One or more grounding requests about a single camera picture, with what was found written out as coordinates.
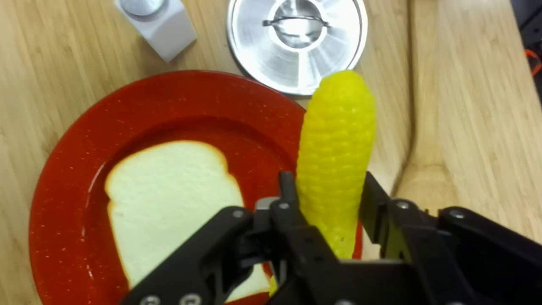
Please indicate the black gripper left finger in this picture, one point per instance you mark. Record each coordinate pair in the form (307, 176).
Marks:
(224, 253)

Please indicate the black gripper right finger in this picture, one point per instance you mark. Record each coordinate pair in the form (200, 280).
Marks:
(458, 256)

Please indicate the yellow toy corn cob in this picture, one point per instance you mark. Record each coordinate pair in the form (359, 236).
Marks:
(336, 144)

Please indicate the red plate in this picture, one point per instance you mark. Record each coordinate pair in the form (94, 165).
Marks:
(70, 241)

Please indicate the steel pot lid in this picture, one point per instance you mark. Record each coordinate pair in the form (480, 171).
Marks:
(293, 44)

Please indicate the white bread slice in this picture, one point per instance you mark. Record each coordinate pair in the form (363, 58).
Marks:
(158, 197)

